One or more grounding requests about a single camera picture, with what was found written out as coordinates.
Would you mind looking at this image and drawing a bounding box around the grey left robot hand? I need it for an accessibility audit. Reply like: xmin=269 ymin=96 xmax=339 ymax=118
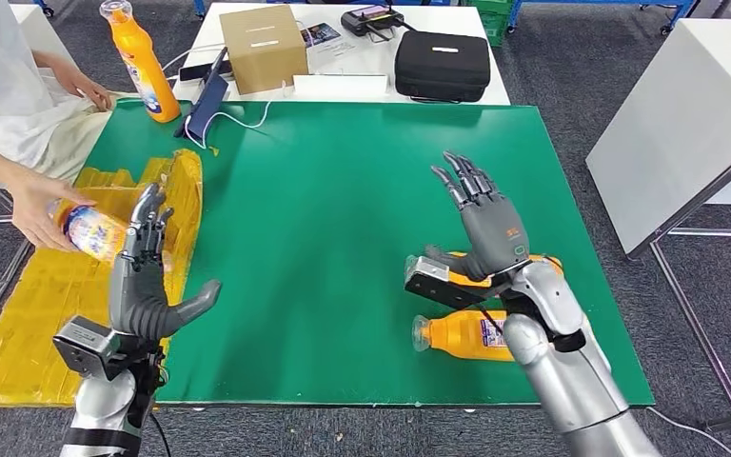
xmin=109 ymin=183 xmax=223 ymax=342

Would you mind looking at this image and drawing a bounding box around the person's right hand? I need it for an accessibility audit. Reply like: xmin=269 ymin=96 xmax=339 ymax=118
xmin=9 ymin=173 xmax=99 ymax=253

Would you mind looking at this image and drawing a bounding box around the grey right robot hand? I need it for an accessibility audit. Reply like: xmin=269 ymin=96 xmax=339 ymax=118
xmin=425 ymin=149 xmax=532 ymax=284

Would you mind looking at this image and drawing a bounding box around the person's left hand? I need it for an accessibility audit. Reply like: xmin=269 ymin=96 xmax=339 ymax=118
xmin=56 ymin=63 xmax=118 ymax=113

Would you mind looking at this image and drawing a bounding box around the orange bottle with clear cap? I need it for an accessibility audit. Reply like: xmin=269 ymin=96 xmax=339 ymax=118
xmin=99 ymin=0 xmax=182 ymax=124
xmin=47 ymin=198 xmax=178 ymax=273
xmin=410 ymin=308 xmax=518 ymax=363
xmin=405 ymin=251 xmax=564 ymax=310

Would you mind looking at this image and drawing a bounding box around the white table behind person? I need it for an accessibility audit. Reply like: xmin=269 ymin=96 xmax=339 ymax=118
xmin=0 ymin=3 xmax=80 ymax=96

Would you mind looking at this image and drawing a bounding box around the person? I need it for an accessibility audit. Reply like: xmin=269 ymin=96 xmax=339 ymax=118
xmin=0 ymin=0 xmax=118 ymax=253

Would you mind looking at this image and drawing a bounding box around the yellow taped cardboard sheet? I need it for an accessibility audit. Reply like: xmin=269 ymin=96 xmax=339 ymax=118
xmin=0 ymin=149 xmax=204 ymax=408

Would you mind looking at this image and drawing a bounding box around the black phone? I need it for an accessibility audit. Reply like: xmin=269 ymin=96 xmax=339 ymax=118
xmin=178 ymin=61 xmax=234 ymax=83

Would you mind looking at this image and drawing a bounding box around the blue tablet cover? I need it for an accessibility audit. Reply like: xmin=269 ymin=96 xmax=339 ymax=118
xmin=174 ymin=47 xmax=230 ymax=141

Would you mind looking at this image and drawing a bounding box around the black zipped carry case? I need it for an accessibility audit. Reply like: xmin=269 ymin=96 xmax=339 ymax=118
xmin=393 ymin=30 xmax=492 ymax=104

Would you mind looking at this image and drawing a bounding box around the brown cardboard box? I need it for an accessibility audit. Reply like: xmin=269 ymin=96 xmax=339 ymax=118
xmin=219 ymin=5 xmax=310 ymax=96

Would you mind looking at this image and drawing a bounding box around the white side table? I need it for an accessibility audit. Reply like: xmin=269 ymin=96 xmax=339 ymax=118
xmin=584 ymin=17 xmax=731 ymax=257

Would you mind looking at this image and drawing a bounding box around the green plastic crate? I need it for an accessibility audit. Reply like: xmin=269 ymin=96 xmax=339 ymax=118
xmin=465 ymin=0 xmax=510 ymax=48

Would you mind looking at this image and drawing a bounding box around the printed leaflet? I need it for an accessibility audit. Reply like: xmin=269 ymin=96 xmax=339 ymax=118
xmin=300 ymin=22 xmax=343 ymax=50

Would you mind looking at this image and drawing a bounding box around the black handheld controller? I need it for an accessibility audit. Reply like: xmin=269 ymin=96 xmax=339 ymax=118
xmin=341 ymin=5 xmax=405 ymax=38

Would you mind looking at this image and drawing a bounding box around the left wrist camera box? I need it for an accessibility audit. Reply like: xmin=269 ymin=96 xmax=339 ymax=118
xmin=52 ymin=315 xmax=124 ymax=382

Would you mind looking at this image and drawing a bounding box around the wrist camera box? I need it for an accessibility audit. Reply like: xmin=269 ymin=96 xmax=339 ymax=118
xmin=403 ymin=255 xmax=506 ymax=310
xmin=52 ymin=315 xmax=124 ymax=382

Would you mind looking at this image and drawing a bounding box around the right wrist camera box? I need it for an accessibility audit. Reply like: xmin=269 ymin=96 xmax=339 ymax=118
xmin=403 ymin=255 xmax=506 ymax=310

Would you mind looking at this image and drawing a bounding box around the white power cable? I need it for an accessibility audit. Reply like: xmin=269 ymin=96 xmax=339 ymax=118
xmin=162 ymin=44 xmax=225 ymax=73

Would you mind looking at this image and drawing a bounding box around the thin white tablet cable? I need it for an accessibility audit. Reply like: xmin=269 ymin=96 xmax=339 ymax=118
xmin=184 ymin=100 xmax=272 ymax=151

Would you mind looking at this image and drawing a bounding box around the grey metal table frame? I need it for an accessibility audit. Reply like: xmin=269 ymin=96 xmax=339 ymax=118
xmin=626 ymin=100 xmax=731 ymax=434

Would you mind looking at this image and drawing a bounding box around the white floor cable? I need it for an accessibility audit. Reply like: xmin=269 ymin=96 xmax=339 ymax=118
xmin=645 ymin=407 xmax=731 ymax=457

